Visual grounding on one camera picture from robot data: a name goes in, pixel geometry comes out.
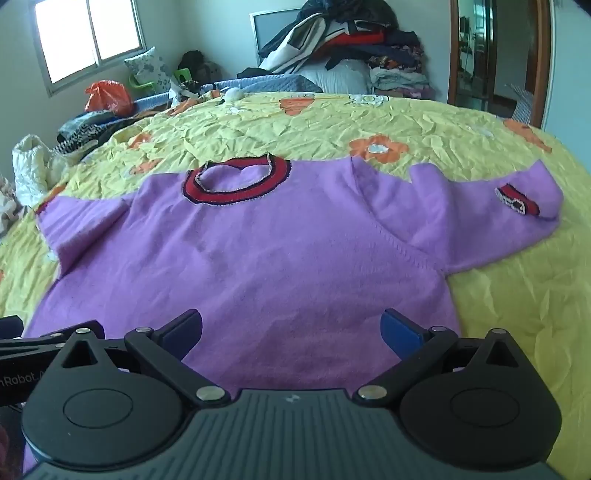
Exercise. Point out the checked cloth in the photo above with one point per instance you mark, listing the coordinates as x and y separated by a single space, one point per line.
526 104

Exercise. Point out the green plastic stool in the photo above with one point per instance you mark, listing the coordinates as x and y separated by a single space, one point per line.
182 74

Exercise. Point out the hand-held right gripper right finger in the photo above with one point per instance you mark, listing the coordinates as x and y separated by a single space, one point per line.
401 337

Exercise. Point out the white plush ball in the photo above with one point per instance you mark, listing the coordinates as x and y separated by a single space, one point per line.
232 94

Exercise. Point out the purple knit sweater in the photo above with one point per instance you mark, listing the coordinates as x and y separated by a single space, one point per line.
277 254

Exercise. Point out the blue quilt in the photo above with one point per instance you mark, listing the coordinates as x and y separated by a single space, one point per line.
272 85

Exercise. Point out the orange plastic bag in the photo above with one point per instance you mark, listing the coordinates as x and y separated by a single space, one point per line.
108 97

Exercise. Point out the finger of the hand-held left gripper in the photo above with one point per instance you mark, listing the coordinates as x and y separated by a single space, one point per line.
10 327
32 348

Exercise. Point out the floral pillow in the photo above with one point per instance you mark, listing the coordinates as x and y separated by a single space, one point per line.
150 67

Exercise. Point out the white framed board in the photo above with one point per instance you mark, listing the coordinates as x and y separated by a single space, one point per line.
270 32

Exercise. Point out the black bag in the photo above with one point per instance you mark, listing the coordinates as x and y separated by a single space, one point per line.
198 67

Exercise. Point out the window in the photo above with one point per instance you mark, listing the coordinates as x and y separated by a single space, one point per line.
87 37

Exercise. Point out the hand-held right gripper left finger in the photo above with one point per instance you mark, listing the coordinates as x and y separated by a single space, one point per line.
184 332

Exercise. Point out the yellow floral bedspread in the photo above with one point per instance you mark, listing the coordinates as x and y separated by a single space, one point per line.
508 323

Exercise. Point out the striped dark cloth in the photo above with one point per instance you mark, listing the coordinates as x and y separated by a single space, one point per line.
83 129

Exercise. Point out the pink and white cloth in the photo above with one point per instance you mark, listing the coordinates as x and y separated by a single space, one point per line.
9 203

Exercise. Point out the pile of clothes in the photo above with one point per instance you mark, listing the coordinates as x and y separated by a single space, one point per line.
351 41

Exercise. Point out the wooden door frame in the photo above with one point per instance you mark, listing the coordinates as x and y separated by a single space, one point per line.
455 55

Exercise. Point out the white quilted jacket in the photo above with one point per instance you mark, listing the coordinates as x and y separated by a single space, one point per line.
30 166

